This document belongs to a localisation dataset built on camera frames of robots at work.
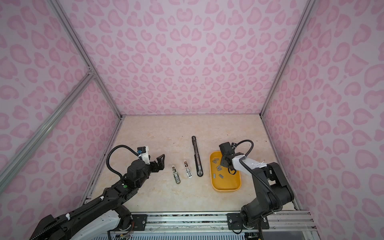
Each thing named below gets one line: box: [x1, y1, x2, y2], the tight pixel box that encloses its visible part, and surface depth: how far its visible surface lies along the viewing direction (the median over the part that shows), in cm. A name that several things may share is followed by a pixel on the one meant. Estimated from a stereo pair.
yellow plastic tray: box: [210, 150, 242, 191], surface depth 89 cm
